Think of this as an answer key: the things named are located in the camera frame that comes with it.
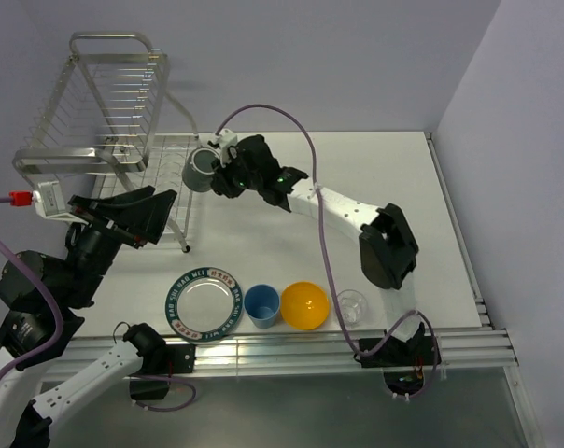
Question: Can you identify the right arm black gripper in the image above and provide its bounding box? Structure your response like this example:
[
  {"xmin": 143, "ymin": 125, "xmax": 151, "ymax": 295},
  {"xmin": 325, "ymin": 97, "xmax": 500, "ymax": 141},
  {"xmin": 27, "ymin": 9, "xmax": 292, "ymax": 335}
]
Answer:
[{"xmin": 211, "ymin": 150, "xmax": 261, "ymax": 200}]

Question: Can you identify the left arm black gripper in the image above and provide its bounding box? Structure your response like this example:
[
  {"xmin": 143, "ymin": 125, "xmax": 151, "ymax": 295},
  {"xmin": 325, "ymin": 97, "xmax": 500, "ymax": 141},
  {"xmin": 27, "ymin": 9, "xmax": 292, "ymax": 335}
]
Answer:
[{"xmin": 63, "ymin": 185, "xmax": 176, "ymax": 306}]

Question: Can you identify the dark grey mug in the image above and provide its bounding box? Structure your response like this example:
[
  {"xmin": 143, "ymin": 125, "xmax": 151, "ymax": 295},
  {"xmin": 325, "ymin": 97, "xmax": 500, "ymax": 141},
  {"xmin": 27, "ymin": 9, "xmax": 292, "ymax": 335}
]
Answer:
[{"xmin": 182, "ymin": 147, "xmax": 219, "ymax": 193}]

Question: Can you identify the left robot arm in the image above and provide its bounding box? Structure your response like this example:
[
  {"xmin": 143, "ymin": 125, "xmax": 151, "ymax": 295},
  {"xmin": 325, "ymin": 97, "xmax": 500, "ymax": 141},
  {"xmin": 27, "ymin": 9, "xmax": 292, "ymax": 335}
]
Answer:
[{"xmin": 0, "ymin": 187, "xmax": 177, "ymax": 447}]

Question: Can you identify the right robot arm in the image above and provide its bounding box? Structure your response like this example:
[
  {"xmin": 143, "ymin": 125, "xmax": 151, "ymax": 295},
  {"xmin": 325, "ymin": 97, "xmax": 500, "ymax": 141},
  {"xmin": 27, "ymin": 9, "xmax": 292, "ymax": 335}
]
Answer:
[{"xmin": 181, "ymin": 134, "xmax": 419, "ymax": 313}]

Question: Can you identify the metal dish rack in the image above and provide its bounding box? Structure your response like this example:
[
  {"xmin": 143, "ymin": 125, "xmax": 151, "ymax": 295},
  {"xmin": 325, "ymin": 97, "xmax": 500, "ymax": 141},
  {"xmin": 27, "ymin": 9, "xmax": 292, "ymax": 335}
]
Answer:
[{"xmin": 12, "ymin": 31, "xmax": 199, "ymax": 253}]

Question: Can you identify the white plate green rim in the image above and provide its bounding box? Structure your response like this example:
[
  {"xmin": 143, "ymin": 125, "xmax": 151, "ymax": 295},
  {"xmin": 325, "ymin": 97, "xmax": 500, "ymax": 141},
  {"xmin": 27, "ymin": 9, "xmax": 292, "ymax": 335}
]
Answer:
[{"xmin": 164, "ymin": 267, "xmax": 244, "ymax": 343}]

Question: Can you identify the blue plastic cup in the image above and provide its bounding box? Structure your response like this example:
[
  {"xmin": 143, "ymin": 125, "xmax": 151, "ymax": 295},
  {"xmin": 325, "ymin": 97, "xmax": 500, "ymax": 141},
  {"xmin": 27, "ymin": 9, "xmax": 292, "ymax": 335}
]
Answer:
[{"xmin": 244, "ymin": 284, "xmax": 280, "ymax": 329}]

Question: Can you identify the yellow plastic bowl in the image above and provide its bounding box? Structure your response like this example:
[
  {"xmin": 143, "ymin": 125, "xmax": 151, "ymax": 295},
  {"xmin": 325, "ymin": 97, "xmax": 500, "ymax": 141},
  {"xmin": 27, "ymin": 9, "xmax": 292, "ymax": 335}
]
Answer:
[{"xmin": 280, "ymin": 281, "xmax": 330, "ymax": 330}]

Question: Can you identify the clear glass cup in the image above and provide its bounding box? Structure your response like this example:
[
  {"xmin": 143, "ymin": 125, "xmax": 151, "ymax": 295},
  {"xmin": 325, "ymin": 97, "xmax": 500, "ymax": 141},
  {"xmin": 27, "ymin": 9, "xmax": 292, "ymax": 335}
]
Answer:
[{"xmin": 338, "ymin": 289, "xmax": 368, "ymax": 328}]

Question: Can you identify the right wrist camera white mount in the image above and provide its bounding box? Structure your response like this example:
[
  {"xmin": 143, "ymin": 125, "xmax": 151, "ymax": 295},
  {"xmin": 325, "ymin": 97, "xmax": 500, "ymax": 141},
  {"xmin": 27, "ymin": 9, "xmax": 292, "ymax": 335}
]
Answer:
[{"xmin": 207, "ymin": 129, "xmax": 238, "ymax": 167}]

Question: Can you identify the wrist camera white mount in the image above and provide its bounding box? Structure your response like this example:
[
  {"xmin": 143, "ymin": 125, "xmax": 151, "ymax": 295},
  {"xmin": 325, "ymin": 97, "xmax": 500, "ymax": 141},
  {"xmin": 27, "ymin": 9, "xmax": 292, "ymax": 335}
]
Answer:
[
  {"xmin": 207, "ymin": 129, "xmax": 238, "ymax": 167},
  {"xmin": 33, "ymin": 181, "xmax": 83, "ymax": 223}
]

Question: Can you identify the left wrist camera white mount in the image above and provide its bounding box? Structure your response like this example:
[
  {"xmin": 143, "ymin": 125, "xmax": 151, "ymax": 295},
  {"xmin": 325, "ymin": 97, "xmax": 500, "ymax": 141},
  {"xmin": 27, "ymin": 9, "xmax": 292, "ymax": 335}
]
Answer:
[{"xmin": 33, "ymin": 181, "xmax": 83, "ymax": 223}]

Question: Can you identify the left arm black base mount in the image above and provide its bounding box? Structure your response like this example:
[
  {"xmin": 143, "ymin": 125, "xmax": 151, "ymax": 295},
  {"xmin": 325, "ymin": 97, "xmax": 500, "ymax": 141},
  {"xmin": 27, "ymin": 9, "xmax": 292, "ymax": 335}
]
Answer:
[{"xmin": 128, "ymin": 344, "xmax": 198, "ymax": 413}]

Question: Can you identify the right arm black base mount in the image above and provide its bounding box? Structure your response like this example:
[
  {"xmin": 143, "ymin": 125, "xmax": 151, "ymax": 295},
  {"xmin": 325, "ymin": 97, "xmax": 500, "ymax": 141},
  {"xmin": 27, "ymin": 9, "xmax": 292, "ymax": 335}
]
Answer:
[{"xmin": 353, "ymin": 336, "xmax": 442, "ymax": 400}]

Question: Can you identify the aluminium table edge rail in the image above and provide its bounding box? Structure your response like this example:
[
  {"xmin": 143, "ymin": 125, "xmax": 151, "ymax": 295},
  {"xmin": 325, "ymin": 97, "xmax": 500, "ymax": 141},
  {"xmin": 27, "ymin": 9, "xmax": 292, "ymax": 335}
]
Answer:
[{"xmin": 43, "ymin": 327, "xmax": 517, "ymax": 382}]

